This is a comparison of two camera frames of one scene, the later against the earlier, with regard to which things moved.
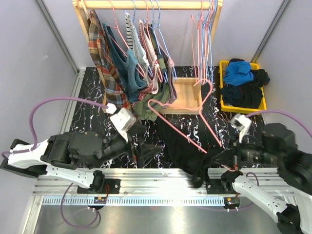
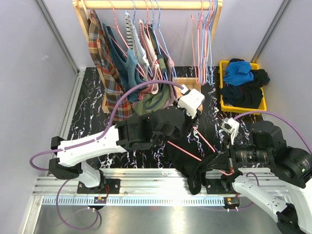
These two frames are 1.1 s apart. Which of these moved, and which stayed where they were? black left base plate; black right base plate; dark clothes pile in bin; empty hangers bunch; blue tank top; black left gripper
Moved: black left gripper
Stayed: black right base plate; blue tank top; dark clothes pile in bin; black left base plate; empty hangers bunch
